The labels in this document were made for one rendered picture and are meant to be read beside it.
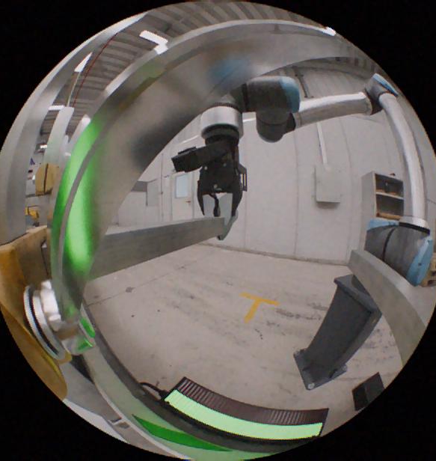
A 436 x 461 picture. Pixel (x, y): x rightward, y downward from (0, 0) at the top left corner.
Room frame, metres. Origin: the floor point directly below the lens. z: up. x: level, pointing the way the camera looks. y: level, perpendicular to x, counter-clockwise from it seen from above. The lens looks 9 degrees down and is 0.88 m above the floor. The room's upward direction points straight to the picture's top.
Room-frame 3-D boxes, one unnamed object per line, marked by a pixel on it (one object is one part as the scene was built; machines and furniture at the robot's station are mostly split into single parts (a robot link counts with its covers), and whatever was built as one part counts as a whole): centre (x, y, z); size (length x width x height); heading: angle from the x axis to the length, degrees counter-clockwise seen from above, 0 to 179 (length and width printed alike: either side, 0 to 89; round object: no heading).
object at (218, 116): (0.27, -0.01, 1.05); 0.10 x 0.09 x 0.05; 61
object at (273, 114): (0.24, -0.12, 1.14); 0.12 x 0.12 x 0.09; 74
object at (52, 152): (0.12, 0.31, 0.87); 0.04 x 0.04 x 0.48; 61
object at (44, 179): (0.13, 0.33, 0.95); 0.14 x 0.06 x 0.05; 61
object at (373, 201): (1.01, -2.66, 0.78); 0.90 x 0.45 x 1.55; 57
